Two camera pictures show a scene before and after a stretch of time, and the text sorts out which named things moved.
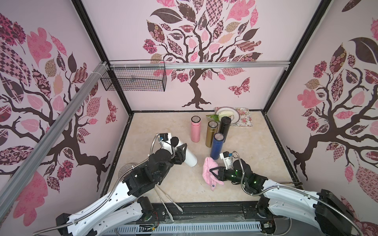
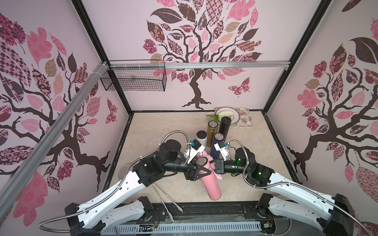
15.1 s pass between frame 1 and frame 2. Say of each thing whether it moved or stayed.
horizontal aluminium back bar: stayed
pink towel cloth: moved
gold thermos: stayed
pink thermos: moved
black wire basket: stayed
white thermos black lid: moved
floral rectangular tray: stayed
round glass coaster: stayed
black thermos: stayed
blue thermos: stayed
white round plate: stayed
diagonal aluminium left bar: stayed
